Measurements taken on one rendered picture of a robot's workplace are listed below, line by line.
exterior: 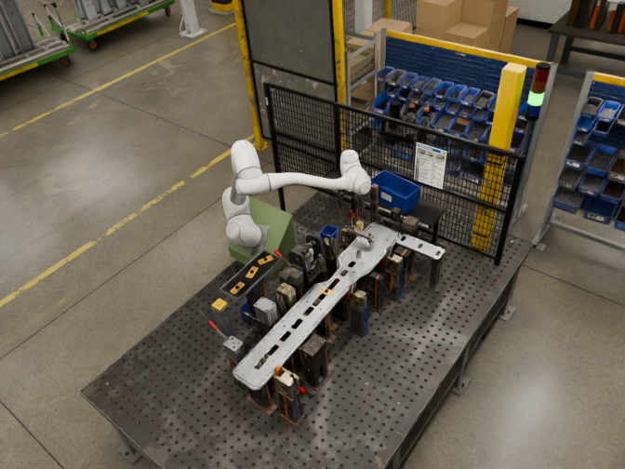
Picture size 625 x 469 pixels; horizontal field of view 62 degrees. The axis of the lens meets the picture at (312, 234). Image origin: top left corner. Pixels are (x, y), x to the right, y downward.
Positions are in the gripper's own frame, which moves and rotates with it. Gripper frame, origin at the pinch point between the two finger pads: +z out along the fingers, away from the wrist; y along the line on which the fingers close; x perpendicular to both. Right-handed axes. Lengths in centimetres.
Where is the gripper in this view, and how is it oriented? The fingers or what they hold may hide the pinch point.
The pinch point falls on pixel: (350, 209)
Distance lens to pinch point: 318.7
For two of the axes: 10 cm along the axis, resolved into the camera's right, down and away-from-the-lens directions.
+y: 8.0, 3.6, -4.8
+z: 0.7, 7.4, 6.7
